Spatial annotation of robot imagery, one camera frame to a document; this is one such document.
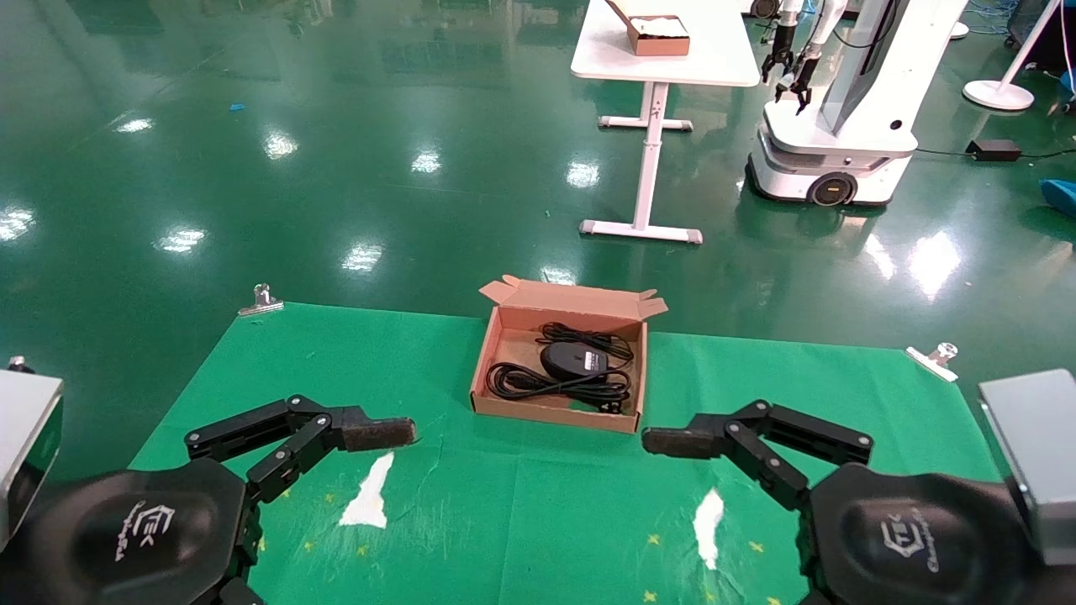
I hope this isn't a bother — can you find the thin black floor cable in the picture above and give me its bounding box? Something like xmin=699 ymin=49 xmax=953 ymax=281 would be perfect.
xmin=916 ymin=146 xmax=1076 ymax=161

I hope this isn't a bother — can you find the silver metal table clip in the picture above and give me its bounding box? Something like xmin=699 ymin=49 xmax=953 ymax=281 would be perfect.
xmin=238 ymin=283 xmax=285 ymax=318
xmin=905 ymin=341 xmax=961 ymax=383

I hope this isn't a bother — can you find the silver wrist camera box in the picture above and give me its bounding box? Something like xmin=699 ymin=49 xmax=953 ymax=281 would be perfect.
xmin=978 ymin=368 xmax=1076 ymax=566
xmin=0 ymin=368 xmax=65 ymax=551

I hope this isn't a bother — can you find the open brown cardboard box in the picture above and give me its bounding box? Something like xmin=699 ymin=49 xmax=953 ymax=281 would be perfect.
xmin=469 ymin=275 xmax=670 ymax=434

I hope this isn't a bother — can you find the blue cable bundle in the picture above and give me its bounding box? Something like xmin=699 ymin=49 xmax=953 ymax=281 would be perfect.
xmin=965 ymin=0 xmax=1021 ymax=34

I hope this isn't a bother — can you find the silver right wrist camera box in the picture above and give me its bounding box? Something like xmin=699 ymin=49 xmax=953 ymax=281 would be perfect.
xmin=978 ymin=368 xmax=1076 ymax=566

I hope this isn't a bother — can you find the white wheeled background robot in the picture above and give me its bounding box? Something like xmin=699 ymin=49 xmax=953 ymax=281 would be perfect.
xmin=745 ymin=0 xmax=972 ymax=208

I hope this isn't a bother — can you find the white height-adjustable table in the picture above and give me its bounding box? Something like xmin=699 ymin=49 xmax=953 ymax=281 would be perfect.
xmin=570 ymin=0 xmax=762 ymax=245

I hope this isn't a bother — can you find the black power cable with plug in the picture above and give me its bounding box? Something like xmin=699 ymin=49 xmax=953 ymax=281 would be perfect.
xmin=485 ymin=361 xmax=633 ymax=415

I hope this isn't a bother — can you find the dark background furniture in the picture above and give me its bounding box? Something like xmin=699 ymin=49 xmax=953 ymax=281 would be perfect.
xmin=1005 ymin=0 xmax=1076 ymax=75

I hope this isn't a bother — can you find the small brown cardboard box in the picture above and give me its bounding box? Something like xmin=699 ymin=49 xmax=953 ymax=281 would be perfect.
xmin=605 ymin=0 xmax=692 ymax=57

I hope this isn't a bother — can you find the black power brick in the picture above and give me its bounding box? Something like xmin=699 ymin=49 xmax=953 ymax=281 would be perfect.
xmin=966 ymin=139 xmax=1023 ymax=163

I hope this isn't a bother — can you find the black background robot gripper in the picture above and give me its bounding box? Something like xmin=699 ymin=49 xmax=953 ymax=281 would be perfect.
xmin=774 ymin=49 xmax=819 ymax=115
xmin=762 ymin=21 xmax=795 ymax=83

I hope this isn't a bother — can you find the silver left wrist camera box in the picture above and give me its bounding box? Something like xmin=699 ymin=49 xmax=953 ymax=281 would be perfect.
xmin=0 ymin=368 xmax=65 ymax=551

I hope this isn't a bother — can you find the white floor stand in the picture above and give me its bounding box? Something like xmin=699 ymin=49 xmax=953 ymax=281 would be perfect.
xmin=962 ymin=0 xmax=1065 ymax=112

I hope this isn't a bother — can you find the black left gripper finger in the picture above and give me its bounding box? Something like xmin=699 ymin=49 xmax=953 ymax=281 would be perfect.
xmin=183 ymin=393 xmax=418 ymax=507

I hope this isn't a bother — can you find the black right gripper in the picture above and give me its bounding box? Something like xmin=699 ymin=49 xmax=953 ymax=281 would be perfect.
xmin=641 ymin=399 xmax=1052 ymax=605

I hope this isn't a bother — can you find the green table cloth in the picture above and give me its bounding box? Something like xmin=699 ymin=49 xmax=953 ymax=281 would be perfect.
xmin=126 ymin=302 xmax=1003 ymax=605

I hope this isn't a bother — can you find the blue floor object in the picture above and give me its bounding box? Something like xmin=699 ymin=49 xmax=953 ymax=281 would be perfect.
xmin=1041 ymin=178 xmax=1076 ymax=218

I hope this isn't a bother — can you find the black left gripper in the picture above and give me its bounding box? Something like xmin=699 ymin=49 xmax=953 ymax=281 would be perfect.
xmin=0 ymin=458 xmax=263 ymax=605

